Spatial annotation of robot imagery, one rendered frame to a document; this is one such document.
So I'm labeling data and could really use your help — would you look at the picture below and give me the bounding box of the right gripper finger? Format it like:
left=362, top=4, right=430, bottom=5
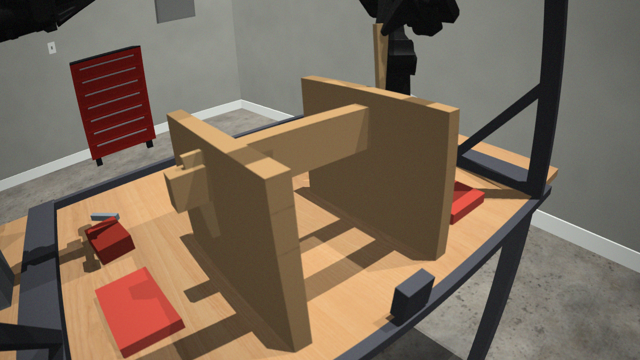
left=380, top=0, right=427, bottom=36
left=375, top=0, right=393, bottom=24

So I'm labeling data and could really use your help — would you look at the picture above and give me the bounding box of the wooden end board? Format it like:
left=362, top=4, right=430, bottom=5
left=301, top=75, right=460, bottom=261
left=166, top=109, right=313, bottom=353

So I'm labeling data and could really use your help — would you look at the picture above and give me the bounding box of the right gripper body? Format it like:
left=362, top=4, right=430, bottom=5
left=359, top=0, right=460, bottom=24

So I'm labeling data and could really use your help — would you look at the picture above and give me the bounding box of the wooden rail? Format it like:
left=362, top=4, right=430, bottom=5
left=163, top=103, right=371, bottom=214

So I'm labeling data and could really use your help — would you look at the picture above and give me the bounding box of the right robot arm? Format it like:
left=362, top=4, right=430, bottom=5
left=385, top=7, right=443, bottom=96

